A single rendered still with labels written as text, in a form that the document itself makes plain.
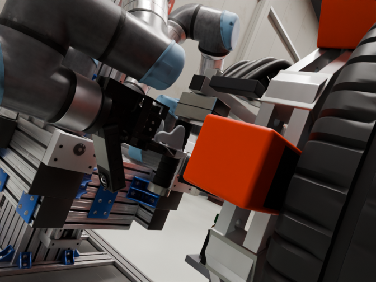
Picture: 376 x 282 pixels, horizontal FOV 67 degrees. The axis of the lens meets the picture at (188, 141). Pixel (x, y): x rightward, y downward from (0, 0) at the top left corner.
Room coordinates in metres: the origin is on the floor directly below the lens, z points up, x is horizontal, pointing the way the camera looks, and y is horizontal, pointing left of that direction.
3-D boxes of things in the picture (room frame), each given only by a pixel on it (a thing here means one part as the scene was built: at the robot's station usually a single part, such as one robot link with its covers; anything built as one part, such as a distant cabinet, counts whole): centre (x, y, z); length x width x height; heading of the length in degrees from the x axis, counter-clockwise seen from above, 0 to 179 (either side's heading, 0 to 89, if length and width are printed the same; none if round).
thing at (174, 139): (0.51, 0.02, 0.85); 0.09 x 0.03 x 0.06; 130
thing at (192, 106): (0.53, 0.00, 0.93); 0.09 x 0.05 x 0.05; 48
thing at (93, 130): (0.45, 0.11, 0.86); 0.12 x 0.08 x 0.09; 139
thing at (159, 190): (0.55, 0.02, 0.83); 0.04 x 0.04 x 0.16
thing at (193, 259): (1.29, -0.37, 0.44); 0.43 x 0.17 x 0.03; 138
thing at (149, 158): (0.79, 0.09, 0.81); 0.11 x 0.08 x 0.09; 93
